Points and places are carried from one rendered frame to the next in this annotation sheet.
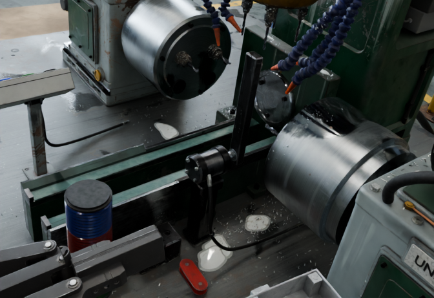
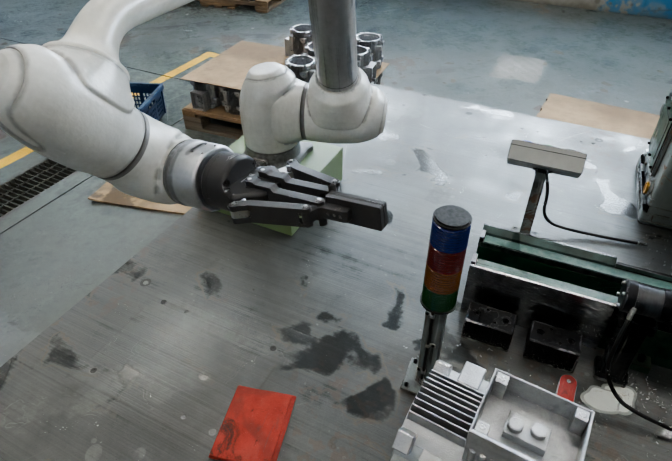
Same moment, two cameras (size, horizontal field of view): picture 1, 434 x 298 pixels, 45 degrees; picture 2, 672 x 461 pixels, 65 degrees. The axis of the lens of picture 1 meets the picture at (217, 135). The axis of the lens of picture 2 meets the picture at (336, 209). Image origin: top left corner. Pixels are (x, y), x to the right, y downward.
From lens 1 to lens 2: 0.36 m
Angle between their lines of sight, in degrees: 52
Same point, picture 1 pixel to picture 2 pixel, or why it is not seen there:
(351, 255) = not seen: outside the picture
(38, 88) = (547, 159)
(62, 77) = (575, 159)
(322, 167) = not seen: outside the picture
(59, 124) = (576, 212)
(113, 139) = (614, 249)
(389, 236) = not seen: outside the picture
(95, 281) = (329, 207)
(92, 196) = (452, 218)
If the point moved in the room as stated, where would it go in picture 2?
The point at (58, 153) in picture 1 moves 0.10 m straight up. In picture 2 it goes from (552, 232) to (561, 202)
